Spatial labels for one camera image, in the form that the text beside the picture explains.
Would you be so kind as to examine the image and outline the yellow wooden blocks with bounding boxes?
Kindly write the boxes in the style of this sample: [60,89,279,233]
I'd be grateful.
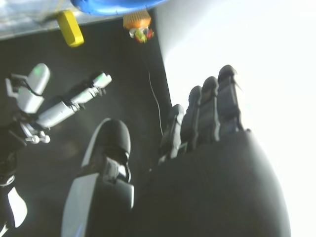
[56,9,85,48]

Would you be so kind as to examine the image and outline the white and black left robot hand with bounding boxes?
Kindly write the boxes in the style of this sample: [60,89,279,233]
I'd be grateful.
[60,64,292,237]

